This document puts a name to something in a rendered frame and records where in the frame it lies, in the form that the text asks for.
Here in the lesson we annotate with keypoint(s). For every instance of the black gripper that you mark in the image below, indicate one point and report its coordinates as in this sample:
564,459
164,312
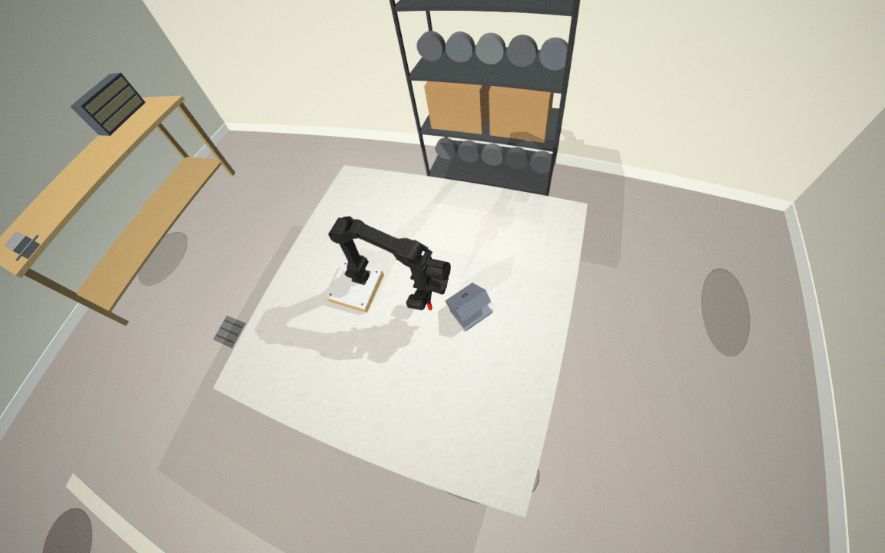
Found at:
420,298

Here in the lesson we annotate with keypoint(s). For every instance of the grey metal panel with square hole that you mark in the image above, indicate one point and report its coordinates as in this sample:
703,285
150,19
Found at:
470,306

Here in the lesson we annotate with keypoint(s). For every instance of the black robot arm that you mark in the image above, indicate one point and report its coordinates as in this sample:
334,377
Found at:
405,250

